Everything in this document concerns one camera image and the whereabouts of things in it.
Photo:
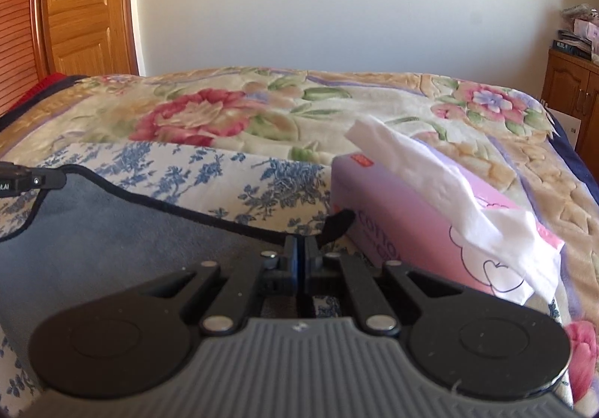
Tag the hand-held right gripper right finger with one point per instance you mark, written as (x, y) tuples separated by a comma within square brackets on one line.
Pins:
[(310, 259)]

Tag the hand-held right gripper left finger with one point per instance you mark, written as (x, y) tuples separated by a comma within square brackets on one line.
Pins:
[(291, 259)]

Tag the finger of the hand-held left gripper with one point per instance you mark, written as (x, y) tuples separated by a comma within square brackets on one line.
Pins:
[(28, 179)]

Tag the blue-grey towel with dark edge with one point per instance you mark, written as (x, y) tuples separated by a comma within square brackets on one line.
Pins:
[(117, 221)]

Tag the red cloth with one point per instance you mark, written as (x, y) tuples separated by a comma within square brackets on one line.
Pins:
[(42, 86)]

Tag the white blue floral sheet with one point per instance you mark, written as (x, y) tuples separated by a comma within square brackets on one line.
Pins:
[(187, 174)]

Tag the floral plush blanket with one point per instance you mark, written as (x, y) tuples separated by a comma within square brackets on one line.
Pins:
[(327, 118)]

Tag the wooden louvred door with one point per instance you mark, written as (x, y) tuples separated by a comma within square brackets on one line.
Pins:
[(16, 1)]

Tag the wooden panel door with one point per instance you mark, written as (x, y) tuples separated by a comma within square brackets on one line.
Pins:
[(79, 1)]

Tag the dark blue bed sheet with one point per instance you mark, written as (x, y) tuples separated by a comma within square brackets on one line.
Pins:
[(573, 165)]

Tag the white flat board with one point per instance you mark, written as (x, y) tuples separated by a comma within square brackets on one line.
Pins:
[(566, 128)]

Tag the wooden cabinet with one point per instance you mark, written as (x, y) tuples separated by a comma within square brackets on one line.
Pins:
[(566, 81)]

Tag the stack of books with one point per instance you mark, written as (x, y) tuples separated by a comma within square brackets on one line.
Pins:
[(571, 46)]

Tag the pink patterned box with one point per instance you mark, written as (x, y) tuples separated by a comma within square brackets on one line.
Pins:
[(588, 32)]

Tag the crumpled plastic bag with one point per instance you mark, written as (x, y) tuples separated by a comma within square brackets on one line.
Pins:
[(580, 13)]

